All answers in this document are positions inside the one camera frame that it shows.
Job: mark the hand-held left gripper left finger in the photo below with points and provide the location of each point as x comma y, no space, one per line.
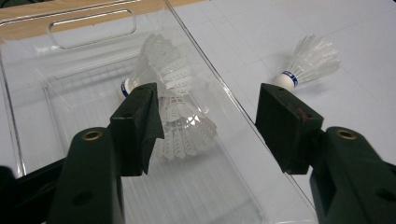
134,133

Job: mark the clear plastic tray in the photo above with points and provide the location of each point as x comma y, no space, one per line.
77,102

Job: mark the white feather shuttlecock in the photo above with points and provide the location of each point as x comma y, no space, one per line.
162,59
311,62
186,137

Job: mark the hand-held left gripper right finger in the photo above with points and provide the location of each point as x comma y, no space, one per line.
286,130

